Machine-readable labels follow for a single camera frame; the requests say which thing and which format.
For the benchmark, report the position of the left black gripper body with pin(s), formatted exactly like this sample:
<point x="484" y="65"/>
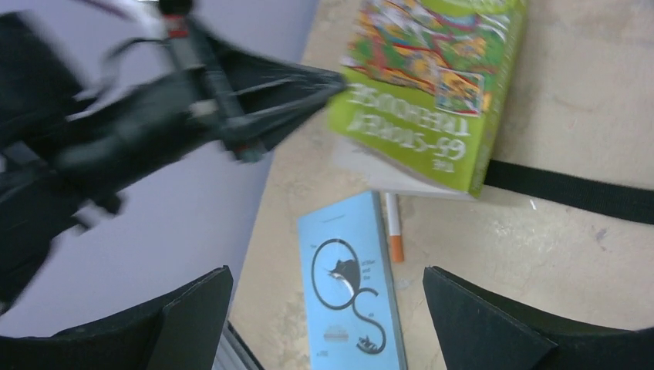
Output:
<point x="54" y="165"/>

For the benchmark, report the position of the green paperback book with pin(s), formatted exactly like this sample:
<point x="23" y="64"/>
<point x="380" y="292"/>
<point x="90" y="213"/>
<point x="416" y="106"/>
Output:
<point x="427" y="85"/>

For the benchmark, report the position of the white orange pen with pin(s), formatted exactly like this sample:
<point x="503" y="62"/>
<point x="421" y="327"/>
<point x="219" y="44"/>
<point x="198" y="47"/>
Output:
<point x="394" y="228"/>

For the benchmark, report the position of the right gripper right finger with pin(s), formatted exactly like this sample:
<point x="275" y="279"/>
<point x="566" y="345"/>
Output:
<point x="479" y="329"/>

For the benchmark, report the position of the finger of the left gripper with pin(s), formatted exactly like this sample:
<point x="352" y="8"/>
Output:
<point x="275" y="96"/>

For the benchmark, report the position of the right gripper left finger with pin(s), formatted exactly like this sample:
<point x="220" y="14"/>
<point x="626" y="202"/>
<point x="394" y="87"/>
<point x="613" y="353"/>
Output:
<point x="178" y="330"/>

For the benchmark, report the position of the light blue notebook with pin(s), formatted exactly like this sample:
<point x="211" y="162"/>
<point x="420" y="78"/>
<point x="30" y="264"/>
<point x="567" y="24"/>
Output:
<point x="351" y="311"/>

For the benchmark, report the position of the red student backpack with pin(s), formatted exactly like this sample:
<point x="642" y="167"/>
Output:
<point x="612" y="200"/>

